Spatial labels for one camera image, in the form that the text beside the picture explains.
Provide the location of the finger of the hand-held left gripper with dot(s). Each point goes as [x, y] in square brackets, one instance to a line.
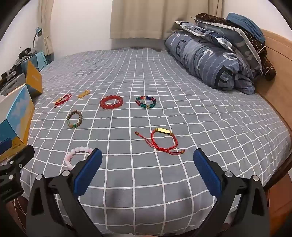
[4, 147]
[22, 156]

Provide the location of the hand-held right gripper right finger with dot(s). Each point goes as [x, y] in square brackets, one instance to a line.
[208, 173]

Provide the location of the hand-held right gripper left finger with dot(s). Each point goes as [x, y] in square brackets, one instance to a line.
[89, 173]

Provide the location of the white and blue cardboard box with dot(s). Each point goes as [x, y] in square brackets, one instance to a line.
[16, 114]

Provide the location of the grey suitcase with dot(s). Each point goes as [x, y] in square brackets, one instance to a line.
[11, 86]

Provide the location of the grey checked bed sheet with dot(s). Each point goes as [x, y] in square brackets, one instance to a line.
[182, 114]

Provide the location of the pile of dark items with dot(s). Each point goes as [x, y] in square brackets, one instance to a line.
[10, 73]

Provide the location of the teal suitcase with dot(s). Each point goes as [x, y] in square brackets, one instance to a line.
[37, 60]

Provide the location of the dark bag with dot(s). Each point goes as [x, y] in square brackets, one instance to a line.
[26, 52]

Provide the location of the beige tied curtain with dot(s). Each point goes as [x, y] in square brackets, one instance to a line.
[48, 45]

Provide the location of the blue-grey lettered pillow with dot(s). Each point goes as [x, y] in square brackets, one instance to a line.
[205, 61]

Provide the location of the blue desk lamp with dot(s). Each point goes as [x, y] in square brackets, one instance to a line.
[39, 30]

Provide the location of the brown patterned blanket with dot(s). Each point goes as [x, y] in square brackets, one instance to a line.
[267, 61]

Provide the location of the grey patterned pillow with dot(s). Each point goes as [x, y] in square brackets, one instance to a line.
[237, 43]

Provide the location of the blue patterned pillow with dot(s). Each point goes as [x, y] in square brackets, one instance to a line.
[198, 28]

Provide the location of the blue folded cloth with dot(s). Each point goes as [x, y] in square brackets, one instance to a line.
[246, 25]

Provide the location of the beige window curtain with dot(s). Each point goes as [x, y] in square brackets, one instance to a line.
[159, 18]

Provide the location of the wooden bed frame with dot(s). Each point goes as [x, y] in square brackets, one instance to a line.
[278, 68]

